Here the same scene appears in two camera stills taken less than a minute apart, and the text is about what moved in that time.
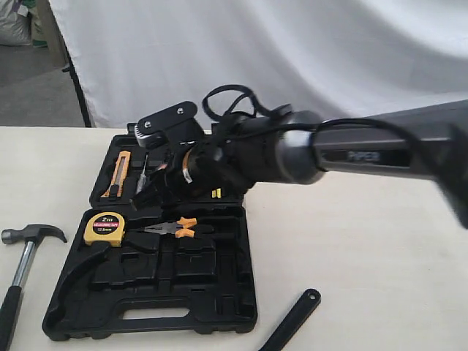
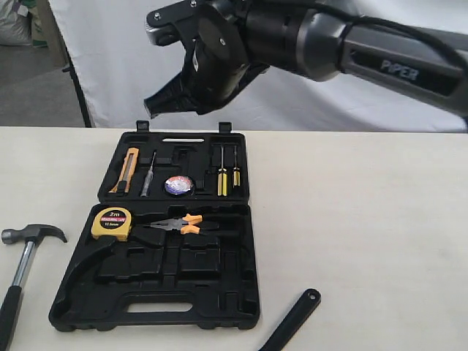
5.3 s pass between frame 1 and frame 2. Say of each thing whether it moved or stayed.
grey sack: stayed
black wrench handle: stayed
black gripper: moved
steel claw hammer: stayed
